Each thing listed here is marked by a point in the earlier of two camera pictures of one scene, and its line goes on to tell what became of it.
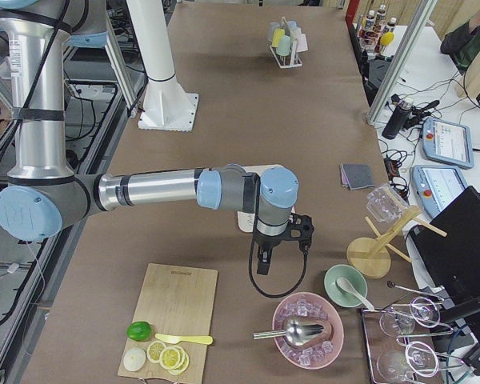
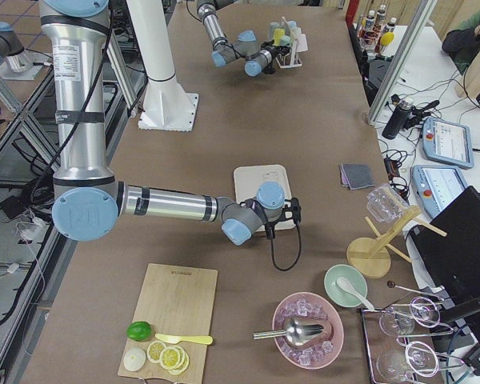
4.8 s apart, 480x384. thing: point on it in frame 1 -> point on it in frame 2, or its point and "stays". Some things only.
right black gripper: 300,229 -> 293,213
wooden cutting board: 175,301 stays
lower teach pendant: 434,186 stays
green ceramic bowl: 338,295 stays
